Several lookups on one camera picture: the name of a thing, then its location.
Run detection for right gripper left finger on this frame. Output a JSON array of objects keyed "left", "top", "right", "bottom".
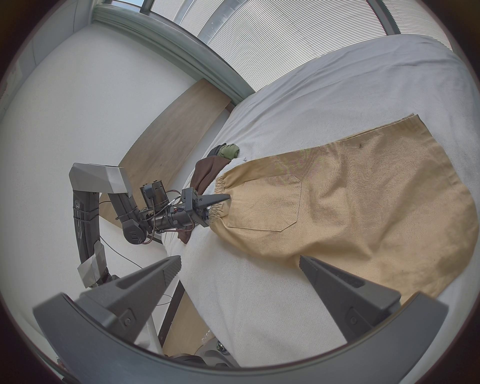
[{"left": 78, "top": 255, "right": 182, "bottom": 345}]

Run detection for brown garment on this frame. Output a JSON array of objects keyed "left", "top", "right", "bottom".
[{"left": 178, "top": 155, "right": 231, "bottom": 245}]

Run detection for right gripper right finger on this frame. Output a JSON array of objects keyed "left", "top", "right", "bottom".
[{"left": 299, "top": 256, "right": 403, "bottom": 345}]

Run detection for grey-green curtain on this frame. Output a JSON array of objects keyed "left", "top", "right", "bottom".
[{"left": 92, "top": 4, "right": 256, "bottom": 106}]

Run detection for window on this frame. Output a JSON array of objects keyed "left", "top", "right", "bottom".
[{"left": 142, "top": 0, "right": 454, "bottom": 92}]

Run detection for yellow shorts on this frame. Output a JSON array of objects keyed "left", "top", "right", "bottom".
[{"left": 204, "top": 113, "right": 476, "bottom": 301}]

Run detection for green garment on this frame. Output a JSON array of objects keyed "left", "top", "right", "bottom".
[{"left": 219, "top": 142, "right": 241, "bottom": 160}]

